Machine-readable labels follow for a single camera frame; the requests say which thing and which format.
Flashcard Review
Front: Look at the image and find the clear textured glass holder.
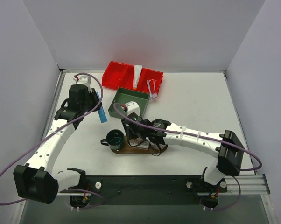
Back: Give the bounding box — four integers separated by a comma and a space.
128, 138, 149, 150

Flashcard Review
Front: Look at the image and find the dark green mug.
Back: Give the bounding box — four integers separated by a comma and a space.
100, 129, 125, 151

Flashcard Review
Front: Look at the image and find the blue toothpaste tube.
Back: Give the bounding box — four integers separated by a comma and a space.
98, 103, 107, 124

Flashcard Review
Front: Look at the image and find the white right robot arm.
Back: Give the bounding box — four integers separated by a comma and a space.
121, 112, 244, 185

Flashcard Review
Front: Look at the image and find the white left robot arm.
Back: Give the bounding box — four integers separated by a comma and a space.
13, 84, 102, 204

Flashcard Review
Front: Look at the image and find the wooden oval tray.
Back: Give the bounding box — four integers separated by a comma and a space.
111, 142, 168, 155

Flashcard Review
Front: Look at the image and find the white toothpaste tube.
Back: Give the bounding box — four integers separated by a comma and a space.
133, 65, 142, 90

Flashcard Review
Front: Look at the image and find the green metal box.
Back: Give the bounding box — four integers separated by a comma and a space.
108, 87, 149, 119

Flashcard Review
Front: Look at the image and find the red plastic organizer bin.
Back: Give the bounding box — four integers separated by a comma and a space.
101, 61, 163, 93

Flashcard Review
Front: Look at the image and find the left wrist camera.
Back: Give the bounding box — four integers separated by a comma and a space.
73, 75, 92, 92

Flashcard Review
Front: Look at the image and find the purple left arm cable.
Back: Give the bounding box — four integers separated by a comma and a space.
0, 73, 106, 210

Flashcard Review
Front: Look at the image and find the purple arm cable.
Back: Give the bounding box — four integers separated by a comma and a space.
113, 102, 262, 212
0, 73, 106, 210

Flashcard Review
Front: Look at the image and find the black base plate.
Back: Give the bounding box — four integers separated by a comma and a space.
58, 175, 228, 210

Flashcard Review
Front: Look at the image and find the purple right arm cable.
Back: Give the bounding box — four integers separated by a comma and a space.
113, 102, 262, 212

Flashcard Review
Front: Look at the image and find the aluminium frame rail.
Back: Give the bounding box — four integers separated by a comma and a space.
225, 175, 271, 195

